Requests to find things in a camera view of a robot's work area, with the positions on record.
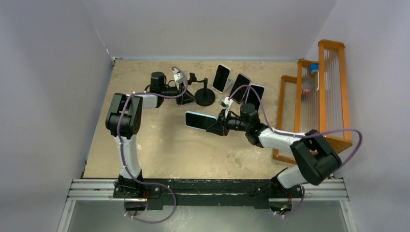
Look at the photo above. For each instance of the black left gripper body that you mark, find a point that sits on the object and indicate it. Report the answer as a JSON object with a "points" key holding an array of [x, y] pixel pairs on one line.
{"points": [[179, 98]]}

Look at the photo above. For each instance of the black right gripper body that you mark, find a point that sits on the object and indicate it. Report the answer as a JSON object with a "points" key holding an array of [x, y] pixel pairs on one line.
{"points": [[224, 117]]}

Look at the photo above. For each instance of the black round base phone stand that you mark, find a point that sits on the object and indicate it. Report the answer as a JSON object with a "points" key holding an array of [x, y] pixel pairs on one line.
{"points": [[203, 96]]}

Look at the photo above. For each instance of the blue case phone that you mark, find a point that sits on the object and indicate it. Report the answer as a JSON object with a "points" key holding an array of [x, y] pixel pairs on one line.
{"points": [[198, 120]]}

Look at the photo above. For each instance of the lilac case phone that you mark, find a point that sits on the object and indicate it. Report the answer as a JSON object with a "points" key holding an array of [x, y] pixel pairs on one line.
{"points": [[254, 95]]}

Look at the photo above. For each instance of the silver metal phone stand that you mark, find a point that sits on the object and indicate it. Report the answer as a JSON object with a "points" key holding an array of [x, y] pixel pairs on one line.
{"points": [[227, 84]]}

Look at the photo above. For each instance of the purple case phone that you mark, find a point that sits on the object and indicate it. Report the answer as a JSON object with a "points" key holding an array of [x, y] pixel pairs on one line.
{"points": [[237, 92]]}

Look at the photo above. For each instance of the white case phone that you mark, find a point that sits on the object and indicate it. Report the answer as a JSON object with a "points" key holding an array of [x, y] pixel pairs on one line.
{"points": [[221, 78]]}

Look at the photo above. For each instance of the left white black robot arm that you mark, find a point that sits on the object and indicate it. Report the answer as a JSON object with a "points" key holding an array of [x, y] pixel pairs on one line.
{"points": [[124, 121]]}

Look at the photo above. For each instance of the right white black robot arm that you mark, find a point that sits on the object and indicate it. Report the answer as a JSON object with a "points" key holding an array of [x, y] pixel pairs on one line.
{"points": [[315, 158]]}

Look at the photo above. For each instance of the red black stamp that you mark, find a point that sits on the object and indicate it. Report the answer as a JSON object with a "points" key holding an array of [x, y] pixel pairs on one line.
{"points": [[305, 94]]}

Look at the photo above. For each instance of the orange wooden tiered rack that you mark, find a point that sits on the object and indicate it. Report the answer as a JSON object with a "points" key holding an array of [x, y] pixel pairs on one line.
{"points": [[327, 108]]}

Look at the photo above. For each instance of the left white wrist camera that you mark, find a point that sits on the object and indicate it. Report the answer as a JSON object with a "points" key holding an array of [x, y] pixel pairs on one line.
{"points": [[179, 78]]}

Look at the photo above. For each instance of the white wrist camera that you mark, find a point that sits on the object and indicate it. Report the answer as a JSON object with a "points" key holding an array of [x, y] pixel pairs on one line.
{"points": [[226, 103], [179, 78]]}

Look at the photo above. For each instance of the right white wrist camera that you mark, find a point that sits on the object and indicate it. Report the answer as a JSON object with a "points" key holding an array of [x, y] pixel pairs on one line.
{"points": [[226, 103]]}

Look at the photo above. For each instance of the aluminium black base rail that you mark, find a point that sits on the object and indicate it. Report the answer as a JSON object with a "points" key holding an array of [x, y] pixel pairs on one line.
{"points": [[205, 205]]}

